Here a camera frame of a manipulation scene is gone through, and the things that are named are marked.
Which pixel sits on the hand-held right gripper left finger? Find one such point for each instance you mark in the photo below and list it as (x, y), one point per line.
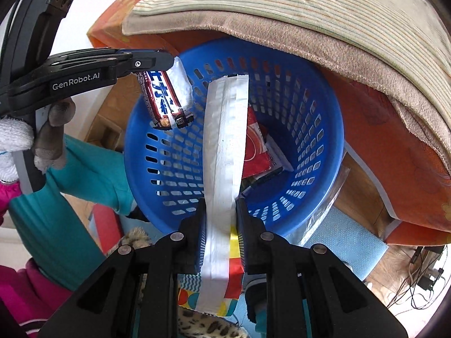
(201, 232)

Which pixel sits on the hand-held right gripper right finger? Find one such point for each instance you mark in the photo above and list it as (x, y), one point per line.
(241, 232)

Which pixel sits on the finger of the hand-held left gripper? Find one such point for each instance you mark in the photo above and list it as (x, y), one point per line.
(151, 63)
(141, 50)

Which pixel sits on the dark candy bar wrapper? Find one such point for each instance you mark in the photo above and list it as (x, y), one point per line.
(160, 95)

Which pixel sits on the colourful patterned snack packet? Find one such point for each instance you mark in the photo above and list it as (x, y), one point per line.
(222, 148)

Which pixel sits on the red cardboard box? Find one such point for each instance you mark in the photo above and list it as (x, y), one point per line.
(255, 141)

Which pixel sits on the blue plastic mesh basket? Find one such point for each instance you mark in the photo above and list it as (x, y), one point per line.
(310, 119)

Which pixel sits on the person's left forearm teal sleeve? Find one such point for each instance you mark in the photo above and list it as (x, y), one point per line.
(70, 211)

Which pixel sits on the person's left hand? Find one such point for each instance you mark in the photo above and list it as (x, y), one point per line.
(53, 133)

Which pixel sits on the clear plastic bag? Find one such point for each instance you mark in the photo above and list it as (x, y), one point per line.
(324, 211)

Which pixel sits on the light blue floor mat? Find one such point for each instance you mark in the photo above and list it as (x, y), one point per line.
(348, 243)

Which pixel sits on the striped yellow blanket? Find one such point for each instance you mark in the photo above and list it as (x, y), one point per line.
(299, 7)

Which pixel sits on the orange patterned bed sheet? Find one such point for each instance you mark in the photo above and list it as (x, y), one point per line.
(387, 165)

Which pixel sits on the pink garment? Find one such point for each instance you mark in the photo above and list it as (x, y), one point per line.
(24, 288)

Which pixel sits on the beige fleece blanket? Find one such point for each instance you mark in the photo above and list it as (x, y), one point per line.
(352, 60)

